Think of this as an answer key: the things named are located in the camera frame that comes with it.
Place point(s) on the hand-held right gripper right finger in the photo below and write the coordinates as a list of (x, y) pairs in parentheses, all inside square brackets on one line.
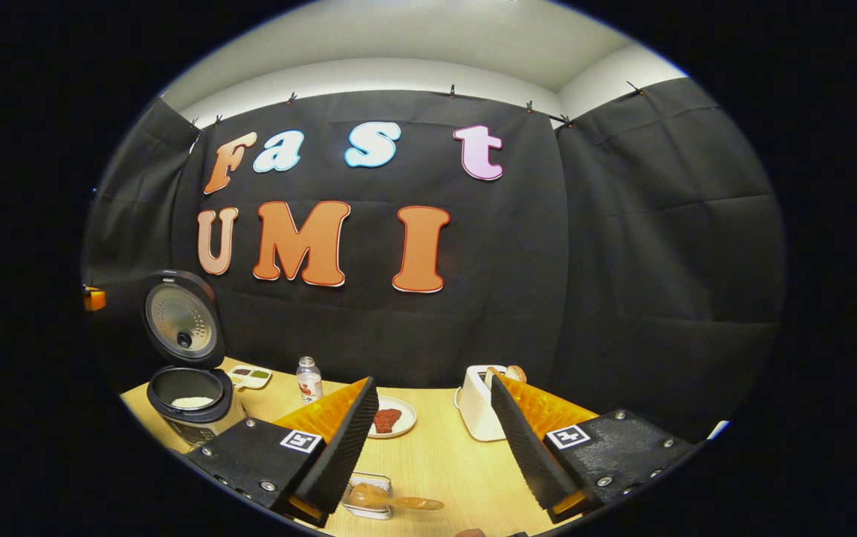
[(525, 440)]

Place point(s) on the white toaster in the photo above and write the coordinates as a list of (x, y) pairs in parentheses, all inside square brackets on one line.
[(476, 406)]

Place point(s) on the red meat piece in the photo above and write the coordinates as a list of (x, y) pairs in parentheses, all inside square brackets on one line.
[(389, 420)]

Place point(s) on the black and silver rice cooker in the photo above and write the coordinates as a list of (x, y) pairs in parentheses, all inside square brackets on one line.
[(182, 313)]

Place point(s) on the clear plastic bottle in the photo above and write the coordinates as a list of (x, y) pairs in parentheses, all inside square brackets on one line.
[(309, 384)]

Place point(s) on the toast slice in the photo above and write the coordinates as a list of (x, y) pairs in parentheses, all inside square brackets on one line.
[(515, 373)]

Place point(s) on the white rice heap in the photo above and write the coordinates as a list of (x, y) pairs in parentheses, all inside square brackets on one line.
[(193, 403)]

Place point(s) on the white divided sauce dish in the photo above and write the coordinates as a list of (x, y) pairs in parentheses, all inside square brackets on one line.
[(249, 384)]

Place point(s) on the wooden spoon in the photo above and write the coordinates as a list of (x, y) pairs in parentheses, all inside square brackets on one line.
[(421, 503)]

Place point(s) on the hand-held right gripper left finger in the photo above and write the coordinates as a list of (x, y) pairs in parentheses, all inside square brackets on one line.
[(338, 447)]

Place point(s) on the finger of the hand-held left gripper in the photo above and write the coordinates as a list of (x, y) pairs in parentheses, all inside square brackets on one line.
[(95, 300)]

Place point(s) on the black backdrop cloth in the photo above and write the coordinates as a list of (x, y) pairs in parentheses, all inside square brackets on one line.
[(622, 261)]

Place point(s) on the white plate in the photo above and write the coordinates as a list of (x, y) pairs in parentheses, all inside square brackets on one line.
[(407, 421)]

